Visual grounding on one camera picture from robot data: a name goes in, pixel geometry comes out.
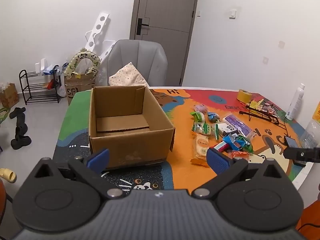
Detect green floor mat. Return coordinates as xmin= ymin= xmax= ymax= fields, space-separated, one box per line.
xmin=0 ymin=106 xmax=10 ymax=128

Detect blue plastic bag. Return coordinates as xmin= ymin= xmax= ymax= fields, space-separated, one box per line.
xmin=43 ymin=64 xmax=60 ymax=75

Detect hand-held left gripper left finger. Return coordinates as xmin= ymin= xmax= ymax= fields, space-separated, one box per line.
xmin=31 ymin=148 xmax=124 ymax=200

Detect colourful small packets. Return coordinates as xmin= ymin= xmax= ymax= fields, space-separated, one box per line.
xmin=262 ymin=102 xmax=278 ymax=114

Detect grey brown door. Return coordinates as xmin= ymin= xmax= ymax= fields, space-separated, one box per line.
xmin=129 ymin=0 xmax=201 ymax=87

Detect small brown cardboard box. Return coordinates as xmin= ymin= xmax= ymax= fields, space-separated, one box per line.
xmin=0 ymin=83 xmax=20 ymax=108

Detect white plastic holder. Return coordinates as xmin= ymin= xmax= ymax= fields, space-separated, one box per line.
xmin=35 ymin=58 xmax=48 ymax=75

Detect yellow slipper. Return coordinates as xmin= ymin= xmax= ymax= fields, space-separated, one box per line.
xmin=0 ymin=168 xmax=17 ymax=183

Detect clear plastic bottle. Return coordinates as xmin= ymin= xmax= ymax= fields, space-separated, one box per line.
xmin=299 ymin=119 xmax=320 ymax=149

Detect white rack with holes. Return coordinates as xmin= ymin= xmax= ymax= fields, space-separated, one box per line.
xmin=84 ymin=12 xmax=117 ymax=63

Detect purple snack packet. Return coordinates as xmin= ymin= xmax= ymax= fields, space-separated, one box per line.
xmin=222 ymin=114 xmax=253 ymax=138

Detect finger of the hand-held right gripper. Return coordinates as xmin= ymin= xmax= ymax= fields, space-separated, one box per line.
xmin=283 ymin=147 xmax=320 ymax=166

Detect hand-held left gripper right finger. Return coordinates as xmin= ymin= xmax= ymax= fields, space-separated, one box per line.
xmin=191 ymin=148 xmax=288 ymax=200

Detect grey upholstered chair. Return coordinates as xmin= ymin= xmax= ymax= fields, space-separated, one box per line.
xmin=107 ymin=39 xmax=168 ymax=87

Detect white green snack packet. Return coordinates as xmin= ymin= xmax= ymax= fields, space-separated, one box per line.
xmin=211 ymin=122 xmax=220 ymax=140
xmin=192 ymin=121 xmax=212 ymax=135

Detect black door handle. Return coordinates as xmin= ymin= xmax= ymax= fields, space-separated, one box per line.
xmin=136 ymin=18 xmax=150 ymax=35

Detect blue round snack packet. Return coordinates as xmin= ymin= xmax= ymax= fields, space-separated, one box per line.
xmin=206 ymin=112 xmax=221 ymax=123

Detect green round snack packet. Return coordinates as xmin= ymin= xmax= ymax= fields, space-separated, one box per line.
xmin=190 ymin=111 xmax=205 ymax=122

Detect black phone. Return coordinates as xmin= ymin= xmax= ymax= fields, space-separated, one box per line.
xmin=284 ymin=135 xmax=299 ymax=148

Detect black wire stand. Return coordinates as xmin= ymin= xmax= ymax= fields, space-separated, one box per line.
xmin=241 ymin=102 xmax=280 ymax=125

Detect colourful printed table mat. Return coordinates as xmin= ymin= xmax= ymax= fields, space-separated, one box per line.
xmin=54 ymin=86 xmax=309 ymax=190

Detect orange biscuit packet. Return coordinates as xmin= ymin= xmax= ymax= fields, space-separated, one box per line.
xmin=190 ymin=133 xmax=210 ymax=167

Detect blue foil snack packet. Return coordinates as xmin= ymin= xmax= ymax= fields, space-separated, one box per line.
xmin=222 ymin=133 xmax=244 ymax=150

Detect large printed cardboard carton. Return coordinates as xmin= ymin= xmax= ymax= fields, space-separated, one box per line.
xmin=64 ymin=74 xmax=97 ymax=105

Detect orange red snack packet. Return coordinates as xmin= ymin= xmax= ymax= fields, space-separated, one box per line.
xmin=226 ymin=150 xmax=250 ymax=162

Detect cream dotted pillow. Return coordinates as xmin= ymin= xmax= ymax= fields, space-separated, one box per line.
xmin=108 ymin=62 xmax=148 ymax=87

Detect white spray bottle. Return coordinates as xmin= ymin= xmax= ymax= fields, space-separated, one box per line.
xmin=285 ymin=83 xmax=306 ymax=121

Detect yellow tape roll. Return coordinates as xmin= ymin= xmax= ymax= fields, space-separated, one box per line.
xmin=237 ymin=89 xmax=252 ymax=103

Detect inflatable panda ring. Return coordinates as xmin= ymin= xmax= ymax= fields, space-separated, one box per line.
xmin=64 ymin=51 xmax=101 ymax=78

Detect black metal shoe rack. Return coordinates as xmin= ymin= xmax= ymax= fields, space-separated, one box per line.
xmin=19 ymin=65 xmax=62 ymax=105

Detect white plastic bag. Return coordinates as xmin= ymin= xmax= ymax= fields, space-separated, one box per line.
xmin=57 ymin=80 xmax=67 ymax=98

